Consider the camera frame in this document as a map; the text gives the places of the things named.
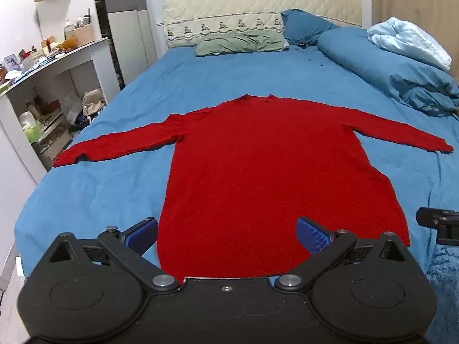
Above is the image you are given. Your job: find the red knit sweater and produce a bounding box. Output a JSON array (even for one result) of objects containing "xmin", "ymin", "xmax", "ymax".
[{"xmin": 53, "ymin": 94, "xmax": 454, "ymax": 279}]

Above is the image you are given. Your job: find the cream quilted headboard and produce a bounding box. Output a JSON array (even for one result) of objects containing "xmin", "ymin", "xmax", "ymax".
[{"xmin": 162, "ymin": 0, "xmax": 363, "ymax": 49}]

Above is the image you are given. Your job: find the light blue blanket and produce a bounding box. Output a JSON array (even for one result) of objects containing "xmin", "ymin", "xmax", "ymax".
[{"xmin": 366, "ymin": 17, "xmax": 452, "ymax": 72}]

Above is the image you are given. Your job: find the blue fluffy rug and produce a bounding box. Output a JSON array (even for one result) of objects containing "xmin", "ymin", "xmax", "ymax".
[{"xmin": 424, "ymin": 245, "xmax": 459, "ymax": 344}]

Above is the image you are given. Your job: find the blue pillow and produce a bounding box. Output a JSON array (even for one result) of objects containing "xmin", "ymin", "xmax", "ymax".
[{"xmin": 281, "ymin": 8, "xmax": 339, "ymax": 46}]

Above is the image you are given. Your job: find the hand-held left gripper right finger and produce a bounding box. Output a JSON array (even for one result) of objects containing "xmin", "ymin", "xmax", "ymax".
[{"xmin": 274, "ymin": 216, "xmax": 410, "ymax": 293}]

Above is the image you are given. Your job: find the green pillow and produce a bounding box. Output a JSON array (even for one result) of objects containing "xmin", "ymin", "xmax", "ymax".
[{"xmin": 195, "ymin": 30, "xmax": 289, "ymax": 57}]

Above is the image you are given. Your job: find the grey and white wardrobe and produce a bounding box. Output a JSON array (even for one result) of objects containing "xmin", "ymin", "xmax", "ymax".
[{"xmin": 91, "ymin": 0, "xmax": 158, "ymax": 90}]

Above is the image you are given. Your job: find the green tissue pack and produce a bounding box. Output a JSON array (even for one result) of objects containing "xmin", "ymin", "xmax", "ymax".
[{"xmin": 20, "ymin": 112, "xmax": 44, "ymax": 143}]

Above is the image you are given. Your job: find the wicker basket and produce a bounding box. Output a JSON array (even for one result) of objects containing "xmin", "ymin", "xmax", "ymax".
[{"xmin": 73, "ymin": 23, "xmax": 96, "ymax": 46}]

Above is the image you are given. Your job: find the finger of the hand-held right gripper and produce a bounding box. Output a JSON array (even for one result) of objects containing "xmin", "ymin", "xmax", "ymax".
[{"xmin": 416, "ymin": 207, "xmax": 459, "ymax": 246}]

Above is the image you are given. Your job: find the blue duvet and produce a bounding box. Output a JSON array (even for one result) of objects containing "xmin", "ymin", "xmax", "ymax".
[{"xmin": 317, "ymin": 27, "xmax": 459, "ymax": 117}]

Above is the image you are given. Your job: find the bed with blue sheet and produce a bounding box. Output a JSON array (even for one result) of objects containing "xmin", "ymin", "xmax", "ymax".
[{"xmin": 14, "ymin": 45, "xmax": 459, "ymax": 280}]

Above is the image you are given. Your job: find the beige cloth bag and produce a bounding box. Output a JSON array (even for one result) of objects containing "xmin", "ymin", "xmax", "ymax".
[{"xmin": 82, "ymin": 88, "xmax": 107, "ymax": 116}]

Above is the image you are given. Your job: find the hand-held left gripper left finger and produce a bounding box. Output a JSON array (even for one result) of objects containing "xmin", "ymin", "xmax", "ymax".
[{"xmin": 48, "ymin": 217, "xmax": 180, "ymax": 293}]

